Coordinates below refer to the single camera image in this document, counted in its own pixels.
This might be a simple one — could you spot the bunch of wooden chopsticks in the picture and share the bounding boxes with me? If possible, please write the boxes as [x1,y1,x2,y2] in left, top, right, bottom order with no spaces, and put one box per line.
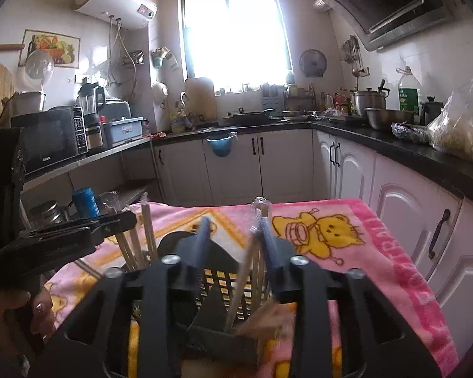
[114,205,148,272]

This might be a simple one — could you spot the glass jar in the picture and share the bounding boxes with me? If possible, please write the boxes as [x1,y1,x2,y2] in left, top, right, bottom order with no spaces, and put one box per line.
[29,200,64,229]

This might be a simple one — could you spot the black microwave oven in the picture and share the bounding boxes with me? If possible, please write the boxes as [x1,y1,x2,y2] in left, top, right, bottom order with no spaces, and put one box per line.
[10,106,89,174]

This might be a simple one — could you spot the plastic-wrapped chopstick pair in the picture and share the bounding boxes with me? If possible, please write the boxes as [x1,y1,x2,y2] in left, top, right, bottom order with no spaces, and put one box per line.
[224,197,271,333]
[140,193,158,261]

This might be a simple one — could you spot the stainless steel shelf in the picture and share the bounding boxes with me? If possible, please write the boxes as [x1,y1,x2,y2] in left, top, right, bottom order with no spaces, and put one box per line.
[20,136,162,221]

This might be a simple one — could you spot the white kitchen base cabinets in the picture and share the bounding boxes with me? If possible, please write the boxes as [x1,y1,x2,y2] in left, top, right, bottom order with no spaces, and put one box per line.
[152,128,473,324]

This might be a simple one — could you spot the foil dish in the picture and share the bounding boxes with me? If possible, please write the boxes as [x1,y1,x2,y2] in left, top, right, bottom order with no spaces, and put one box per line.
[391,122,430,144]

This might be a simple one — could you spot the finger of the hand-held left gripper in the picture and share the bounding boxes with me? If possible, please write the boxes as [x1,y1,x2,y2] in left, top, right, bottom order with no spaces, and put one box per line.
[18,210,137,253]

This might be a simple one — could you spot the pink printed blanket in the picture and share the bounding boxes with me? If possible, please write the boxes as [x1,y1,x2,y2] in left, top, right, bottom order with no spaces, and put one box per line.
[43,199,458,378]

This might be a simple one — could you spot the steel basin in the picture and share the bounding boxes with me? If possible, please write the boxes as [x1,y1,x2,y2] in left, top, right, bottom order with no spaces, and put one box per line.
[365,107,416,130]

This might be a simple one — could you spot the glass pot lid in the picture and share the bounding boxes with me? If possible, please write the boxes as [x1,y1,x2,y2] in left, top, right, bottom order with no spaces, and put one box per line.
[25,49,55,87]

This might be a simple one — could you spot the pale cutting board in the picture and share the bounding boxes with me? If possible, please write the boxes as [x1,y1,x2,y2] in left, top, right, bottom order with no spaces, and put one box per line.
[184,77,218,123]

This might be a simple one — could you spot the black range hood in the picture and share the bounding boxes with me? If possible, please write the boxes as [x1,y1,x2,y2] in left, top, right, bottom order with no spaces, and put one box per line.
[314,0,454,52]

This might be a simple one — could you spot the blender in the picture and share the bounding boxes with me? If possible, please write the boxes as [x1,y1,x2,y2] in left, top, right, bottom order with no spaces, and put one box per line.
[77,82,106,150]

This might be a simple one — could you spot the white pot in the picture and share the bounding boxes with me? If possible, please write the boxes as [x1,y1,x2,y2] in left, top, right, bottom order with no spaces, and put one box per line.
[10,91,47,117]

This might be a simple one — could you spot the blue hanging bin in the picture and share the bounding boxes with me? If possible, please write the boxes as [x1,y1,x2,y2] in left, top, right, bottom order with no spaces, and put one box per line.
[206,134,237,159]

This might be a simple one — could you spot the wall-mounted utensil cup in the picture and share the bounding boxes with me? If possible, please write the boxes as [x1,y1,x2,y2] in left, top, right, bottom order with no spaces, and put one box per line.
[150,46,179,69]

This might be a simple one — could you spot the hanging kitchen utensils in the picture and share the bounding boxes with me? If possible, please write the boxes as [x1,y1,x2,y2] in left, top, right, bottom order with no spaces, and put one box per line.
[341,35,365,77]

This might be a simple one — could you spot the cluster of condiment bottles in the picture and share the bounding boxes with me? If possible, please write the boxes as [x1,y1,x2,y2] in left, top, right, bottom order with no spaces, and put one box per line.
[319,87,353,115]

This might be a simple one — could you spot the kitchen window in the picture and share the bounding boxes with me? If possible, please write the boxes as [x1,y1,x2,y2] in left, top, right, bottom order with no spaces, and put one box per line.
[177,0,294,91]

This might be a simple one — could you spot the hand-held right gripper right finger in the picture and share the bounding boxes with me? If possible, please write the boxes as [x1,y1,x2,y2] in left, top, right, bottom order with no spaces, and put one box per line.
[258,218,444,378]

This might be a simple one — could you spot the cooking oil bottle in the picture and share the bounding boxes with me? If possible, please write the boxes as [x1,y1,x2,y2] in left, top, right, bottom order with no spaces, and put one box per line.
[396,66,422,115]

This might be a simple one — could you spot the person's left hand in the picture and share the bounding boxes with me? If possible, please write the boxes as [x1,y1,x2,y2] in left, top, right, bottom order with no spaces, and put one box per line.
[0,278,59,344]

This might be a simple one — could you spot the white colander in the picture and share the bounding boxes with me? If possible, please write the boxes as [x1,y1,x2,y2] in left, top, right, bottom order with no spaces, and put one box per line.
[151,81,169,109]

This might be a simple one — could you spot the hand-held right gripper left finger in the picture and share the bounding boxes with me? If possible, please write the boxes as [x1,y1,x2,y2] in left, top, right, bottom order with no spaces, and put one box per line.
[35,216,221,378]

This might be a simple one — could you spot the framed fruit picture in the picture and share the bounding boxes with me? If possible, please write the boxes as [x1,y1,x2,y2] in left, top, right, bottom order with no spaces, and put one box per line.
[19,29,80,68]

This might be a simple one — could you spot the grey storage box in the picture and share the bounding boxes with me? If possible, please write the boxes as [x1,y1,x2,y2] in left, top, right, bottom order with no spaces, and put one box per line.
[102,117,144,148]

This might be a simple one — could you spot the round wall fan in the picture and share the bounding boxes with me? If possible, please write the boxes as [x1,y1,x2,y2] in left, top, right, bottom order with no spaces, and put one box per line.
[299,49,327,78]

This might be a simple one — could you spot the clear plastic food bag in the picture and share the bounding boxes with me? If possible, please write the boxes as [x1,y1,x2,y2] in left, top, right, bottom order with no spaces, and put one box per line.
[428,69,473,166]

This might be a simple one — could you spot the blue canister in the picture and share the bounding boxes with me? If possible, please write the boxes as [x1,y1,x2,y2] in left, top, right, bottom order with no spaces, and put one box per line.
[72,187,100,217]

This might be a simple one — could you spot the steel cooking pot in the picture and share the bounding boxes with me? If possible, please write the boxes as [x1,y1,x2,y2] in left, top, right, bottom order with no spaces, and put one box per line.
[351,79,391,117]

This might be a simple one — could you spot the dark green utensil basket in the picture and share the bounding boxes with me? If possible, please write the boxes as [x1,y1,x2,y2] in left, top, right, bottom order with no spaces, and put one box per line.
[130,232,300,367]

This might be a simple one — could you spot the dark kettle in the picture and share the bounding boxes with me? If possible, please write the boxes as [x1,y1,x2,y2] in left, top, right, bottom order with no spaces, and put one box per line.
[420,95,444,127]

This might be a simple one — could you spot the black frying pan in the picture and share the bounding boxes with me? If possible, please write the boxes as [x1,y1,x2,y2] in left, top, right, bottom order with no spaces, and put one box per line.
[219,107,277,126]

